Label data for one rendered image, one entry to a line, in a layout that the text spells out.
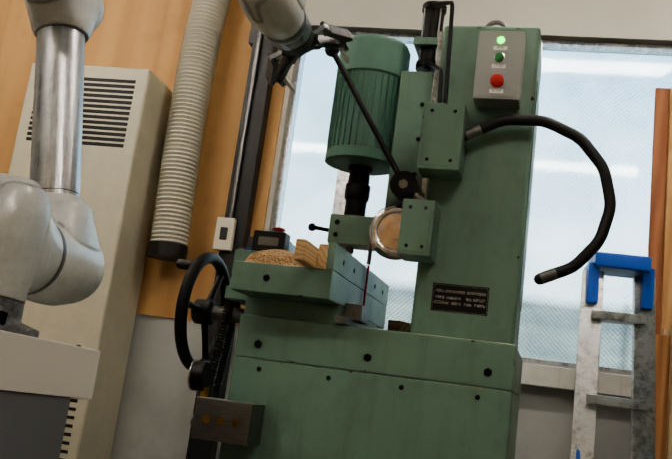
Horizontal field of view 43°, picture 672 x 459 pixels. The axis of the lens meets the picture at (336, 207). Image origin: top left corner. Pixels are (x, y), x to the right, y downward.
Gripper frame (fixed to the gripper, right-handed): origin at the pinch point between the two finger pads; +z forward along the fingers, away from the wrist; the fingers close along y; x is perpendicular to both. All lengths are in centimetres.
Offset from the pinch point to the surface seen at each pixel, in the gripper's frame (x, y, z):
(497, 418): -82, 0, 2
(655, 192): -34, 80, 147
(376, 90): -3.8, 9.3, 16.3
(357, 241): -33.0, -11.2, 20.3
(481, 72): -16.4, 31.1, 6.9
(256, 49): 93, -26, 139
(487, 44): -11.3, 35.3, 6.9
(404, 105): -10.3, 13.3, 17.0
